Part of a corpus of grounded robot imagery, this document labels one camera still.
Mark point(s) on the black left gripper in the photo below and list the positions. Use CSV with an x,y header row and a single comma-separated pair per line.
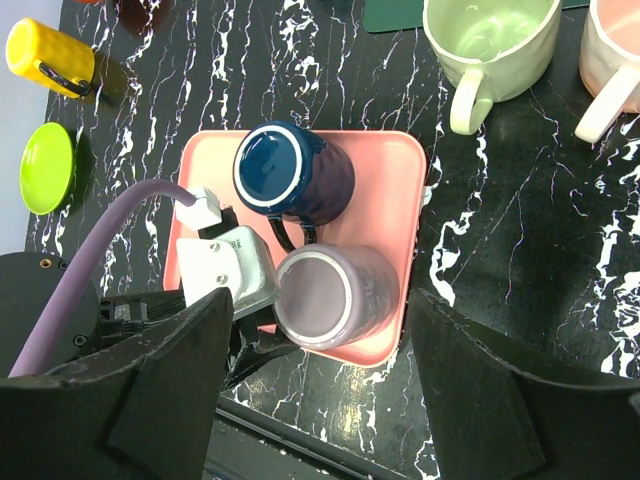
x,y
250,347

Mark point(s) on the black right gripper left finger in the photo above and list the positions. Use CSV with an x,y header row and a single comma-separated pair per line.
x,y
141,409

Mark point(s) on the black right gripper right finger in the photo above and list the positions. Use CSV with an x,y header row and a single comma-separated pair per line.
x,y
499,409

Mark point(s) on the light green mug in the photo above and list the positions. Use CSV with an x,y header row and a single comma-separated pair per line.
x,y
490,51

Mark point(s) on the peach pink mug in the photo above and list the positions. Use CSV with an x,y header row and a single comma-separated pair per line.
x,y
609,65

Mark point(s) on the purple grey mug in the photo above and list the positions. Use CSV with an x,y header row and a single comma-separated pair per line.
x,y
333,295

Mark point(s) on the dark blue mug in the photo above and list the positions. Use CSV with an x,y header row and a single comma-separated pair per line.
x,y
290,174

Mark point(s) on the yellow textured mug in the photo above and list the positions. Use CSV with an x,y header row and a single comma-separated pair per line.
x,y
50,58

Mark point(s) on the pink plastic tray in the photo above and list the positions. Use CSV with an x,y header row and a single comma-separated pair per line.
x,y
390,170

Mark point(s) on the lime green plate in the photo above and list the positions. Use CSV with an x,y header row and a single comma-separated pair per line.
x,y
46,168

